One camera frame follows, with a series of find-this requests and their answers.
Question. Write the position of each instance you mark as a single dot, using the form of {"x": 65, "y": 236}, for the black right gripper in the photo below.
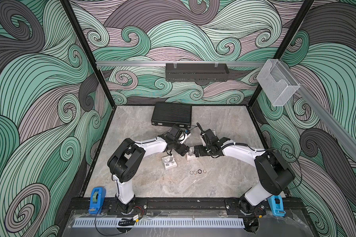
{"x": 200, "y": 153}

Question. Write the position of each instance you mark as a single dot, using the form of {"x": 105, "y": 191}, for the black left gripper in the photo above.
{"x": 182, "y": 147}

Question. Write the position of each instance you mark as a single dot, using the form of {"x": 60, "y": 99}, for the large white bow gift box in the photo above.
{"x": 191, "y": 154}

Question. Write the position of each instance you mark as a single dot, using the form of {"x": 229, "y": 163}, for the small white bow gift box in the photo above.
{"x": 169, "y": 162}

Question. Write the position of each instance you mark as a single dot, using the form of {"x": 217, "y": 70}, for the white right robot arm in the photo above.
{"x": 274, "y": 172}

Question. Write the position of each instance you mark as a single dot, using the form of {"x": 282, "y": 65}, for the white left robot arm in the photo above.
{"x": 125, "y": 161}

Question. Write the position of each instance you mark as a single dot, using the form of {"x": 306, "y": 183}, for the black ribbed hard case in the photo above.
{"x": 170, "y": 114}

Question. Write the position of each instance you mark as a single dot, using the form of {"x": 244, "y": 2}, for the blue tape dispenser right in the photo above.
{"x": 276, "y": 206}

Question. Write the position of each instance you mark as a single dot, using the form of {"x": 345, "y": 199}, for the blue tape dispenser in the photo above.
{"x": 276, "y": 206}
{"x": 97, "y": 200}

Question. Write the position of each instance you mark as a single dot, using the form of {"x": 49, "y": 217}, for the blue tape dispenser left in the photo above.
{"x": 97, "y": 200}

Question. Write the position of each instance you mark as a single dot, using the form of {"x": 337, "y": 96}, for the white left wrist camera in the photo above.
{"x": 184, "y": 136}

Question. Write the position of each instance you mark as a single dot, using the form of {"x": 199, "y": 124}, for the black wall shelf tray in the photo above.
{"x": 198, "y": 73}

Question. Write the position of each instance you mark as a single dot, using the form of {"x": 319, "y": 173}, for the aluminium wall rail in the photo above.
{"x": 140, "y": 63}

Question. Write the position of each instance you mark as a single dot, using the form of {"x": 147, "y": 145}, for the clear plastic wall holder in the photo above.
{"x": 278, "y": 82}

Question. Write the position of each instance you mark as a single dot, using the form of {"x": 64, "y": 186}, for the white slotted cable duct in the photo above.
{"x": 162, "y": 223}

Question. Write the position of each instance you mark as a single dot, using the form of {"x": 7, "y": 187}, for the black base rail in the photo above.
{"x": 147, "y": 205}

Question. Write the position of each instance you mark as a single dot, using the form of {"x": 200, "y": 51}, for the black corner frame post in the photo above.
{"x": 89, "y": 54}

